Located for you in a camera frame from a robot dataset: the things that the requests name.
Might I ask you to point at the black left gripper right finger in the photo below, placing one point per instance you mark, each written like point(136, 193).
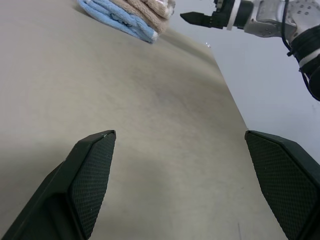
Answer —
point(287, 182)

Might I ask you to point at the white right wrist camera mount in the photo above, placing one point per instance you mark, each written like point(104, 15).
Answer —
point(232, 15)

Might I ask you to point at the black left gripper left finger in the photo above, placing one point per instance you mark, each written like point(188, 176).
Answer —
point(62, 195)

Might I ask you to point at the blue folded towel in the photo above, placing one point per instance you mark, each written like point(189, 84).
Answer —
point(117, 17)

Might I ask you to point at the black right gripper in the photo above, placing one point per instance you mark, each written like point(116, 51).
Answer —
point(221, 15)

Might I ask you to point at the beige towel with white trim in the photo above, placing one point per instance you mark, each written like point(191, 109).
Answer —
point(147, 11)

